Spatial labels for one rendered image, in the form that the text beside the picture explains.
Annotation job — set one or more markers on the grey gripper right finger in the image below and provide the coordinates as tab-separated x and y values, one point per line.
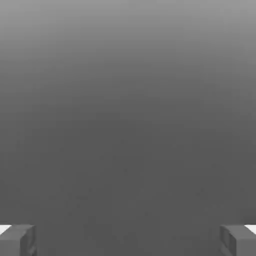
239	241

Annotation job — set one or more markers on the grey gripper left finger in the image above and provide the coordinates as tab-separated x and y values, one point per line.
18	241

